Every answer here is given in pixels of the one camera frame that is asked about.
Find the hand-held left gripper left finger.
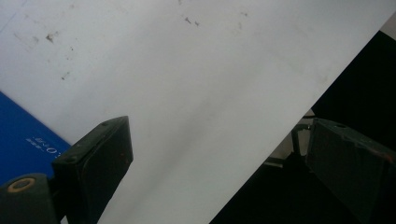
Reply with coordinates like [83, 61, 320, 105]
[50, 115, 134, 224]

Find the blue cardboard box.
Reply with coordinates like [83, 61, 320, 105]
[0, 91, 72, 188]

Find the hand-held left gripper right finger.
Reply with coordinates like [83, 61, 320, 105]
[306, 117, 396, 224]

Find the white table mat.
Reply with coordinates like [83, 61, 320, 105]
[0, 0, 396, 224]

